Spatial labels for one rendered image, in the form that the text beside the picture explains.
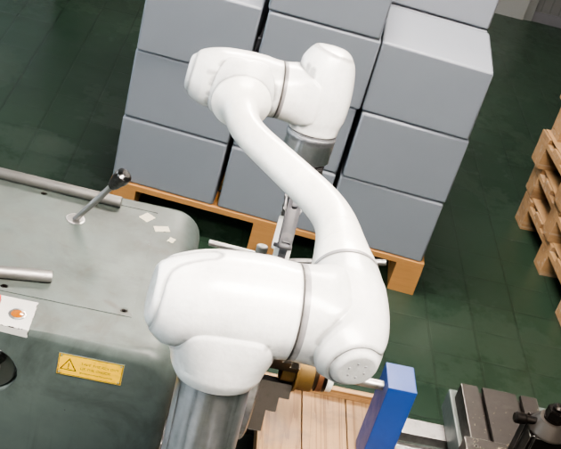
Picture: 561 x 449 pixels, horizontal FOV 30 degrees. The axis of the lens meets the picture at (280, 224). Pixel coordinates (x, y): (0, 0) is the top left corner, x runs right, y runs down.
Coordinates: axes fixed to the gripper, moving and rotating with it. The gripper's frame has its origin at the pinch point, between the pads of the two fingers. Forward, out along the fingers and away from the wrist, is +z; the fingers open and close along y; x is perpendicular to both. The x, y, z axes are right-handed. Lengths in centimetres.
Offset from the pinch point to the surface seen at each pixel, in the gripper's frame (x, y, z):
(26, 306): 40.2, -24.9, 8.2
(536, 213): -129, 282, 72
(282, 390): -7.5, -2.3, 26.4
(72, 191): 41.9, 10.5, 1.1
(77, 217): 38.8, 2.8, 2.9
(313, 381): -12.9, -2.4, 22.7
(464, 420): -49, 15, 34
